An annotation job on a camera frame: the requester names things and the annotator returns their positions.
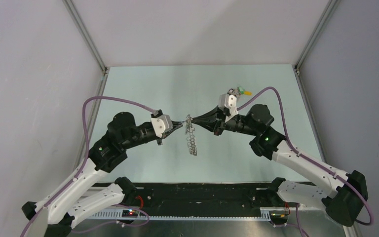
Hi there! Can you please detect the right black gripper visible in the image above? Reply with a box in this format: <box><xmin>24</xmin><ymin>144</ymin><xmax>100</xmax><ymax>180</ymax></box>
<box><xmin>191</xmin><ymin>105</ymin><xmax>258</xmax><ymax>137</ymax></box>

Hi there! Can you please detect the large silver keyring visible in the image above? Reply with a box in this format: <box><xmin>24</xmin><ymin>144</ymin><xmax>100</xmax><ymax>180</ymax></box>
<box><xmin>185</xmin><ymin>114</ymin><xmax>197</xmax><ymax>156</ymax></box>

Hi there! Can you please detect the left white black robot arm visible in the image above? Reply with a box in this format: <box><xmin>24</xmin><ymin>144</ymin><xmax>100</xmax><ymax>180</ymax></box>
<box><xmin>22</xmin><ymin>111</ymin><xmax>183</xmax><ymax>237</ymax></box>

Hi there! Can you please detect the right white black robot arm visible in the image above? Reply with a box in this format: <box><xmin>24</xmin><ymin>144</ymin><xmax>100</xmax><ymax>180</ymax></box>
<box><xmin>191</xmin><ymin>104</ymin><xmax>368</xmax><ymax>227</ymax></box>

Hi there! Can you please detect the bunch of coloured keys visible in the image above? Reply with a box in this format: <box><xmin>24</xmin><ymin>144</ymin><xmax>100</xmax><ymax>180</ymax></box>
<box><xmin>227</xmin><ymin>86</ymin><xmax>252</xmax><ymax>98</ymax></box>

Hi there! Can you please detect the left small circuit board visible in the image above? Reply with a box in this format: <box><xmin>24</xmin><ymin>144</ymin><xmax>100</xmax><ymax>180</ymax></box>
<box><xmin>121</xmin><ymin>209</ymin><xmax>139</xmax><ymax>218</ymax></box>

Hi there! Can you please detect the small circuit board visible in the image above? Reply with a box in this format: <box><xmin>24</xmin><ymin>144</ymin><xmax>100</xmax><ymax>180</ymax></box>
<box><xmin>270</xmin><ymin>213</ymin><xmax>288</xmax><ymax>220</ymax></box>
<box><xmin>121</xmin><ymin>209</ymin><xmax>139</xmax><ymax>218</ymax></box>

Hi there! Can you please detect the right small circuit board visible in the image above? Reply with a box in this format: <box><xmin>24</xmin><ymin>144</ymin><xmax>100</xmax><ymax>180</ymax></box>
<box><xmin>270</xmin><ymin>213</ymin><xmax>288</xmax><ymax>220</ymax></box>

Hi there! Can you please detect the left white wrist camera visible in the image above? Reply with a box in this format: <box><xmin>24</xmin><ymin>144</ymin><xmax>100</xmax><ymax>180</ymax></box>
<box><xmin>151</xmin><ymin>115</ymin><xmax>173</xmax><ymax>138</ymax></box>

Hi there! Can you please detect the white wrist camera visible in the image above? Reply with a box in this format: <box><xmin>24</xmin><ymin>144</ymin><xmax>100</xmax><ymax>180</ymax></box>
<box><xmin>218</xmin><ymin>93</ymin><xmax>238</xmax><ymax>120</ymax></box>
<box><xmin>151</xmin><ymin>115</ymin><xmax>173</xmax><ymax>138</ymax></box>

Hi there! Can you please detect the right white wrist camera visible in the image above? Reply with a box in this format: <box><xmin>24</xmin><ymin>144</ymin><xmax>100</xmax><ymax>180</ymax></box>
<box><xmin>218</xmin><ymin>93</ymin><xmax>238</xmax><ymax>120</ymax></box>

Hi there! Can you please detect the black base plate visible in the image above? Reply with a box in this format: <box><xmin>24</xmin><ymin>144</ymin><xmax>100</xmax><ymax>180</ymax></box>
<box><xmin>120</xmin><ymin>183</ymin><xmax>286</xmax><ymax>218</ymax></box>

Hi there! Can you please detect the grey slotted cable duct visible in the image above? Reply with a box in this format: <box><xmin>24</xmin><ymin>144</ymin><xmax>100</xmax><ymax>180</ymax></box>
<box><xmin>88</xmin><ymin>209</ymin><xmax>272</xmax><ymax>221</ymax></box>

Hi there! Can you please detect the left aluminium frame post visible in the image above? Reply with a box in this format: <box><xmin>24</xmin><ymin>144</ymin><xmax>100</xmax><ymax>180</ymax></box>
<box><xmin>62</xmin><ymin>0</ymin><xmax>108</xmax><ymax>75</ymax></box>

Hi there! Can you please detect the aluminium frame post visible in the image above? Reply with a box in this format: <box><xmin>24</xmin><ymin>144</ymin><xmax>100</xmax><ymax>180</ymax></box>
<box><xmin>62</xmin><ymin>0</ymin><xmax>108</xmax><ymax>75</ymax></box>
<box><xmin>294</xmin><ymin>0</ymin><xmax>341</xmax><ymax>76</ymax></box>

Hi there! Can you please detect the right aluminium frame post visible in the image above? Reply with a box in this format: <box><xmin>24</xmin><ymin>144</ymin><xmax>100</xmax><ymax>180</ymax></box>
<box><xmin>294</xmin><ymin>0</ymin><xmax>341</xmax><ymax>76</ymax></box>

